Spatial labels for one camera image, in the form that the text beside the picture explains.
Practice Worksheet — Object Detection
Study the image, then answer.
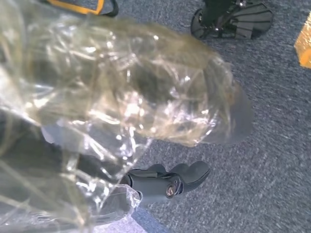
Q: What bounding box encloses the black robot foot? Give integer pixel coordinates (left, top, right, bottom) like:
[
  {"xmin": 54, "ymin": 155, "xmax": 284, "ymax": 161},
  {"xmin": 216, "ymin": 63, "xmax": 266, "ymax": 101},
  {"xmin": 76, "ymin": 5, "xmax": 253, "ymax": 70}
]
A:
[{"xmin": 190, "ymin": 0, "xmax": 273, "ymax": 40}]

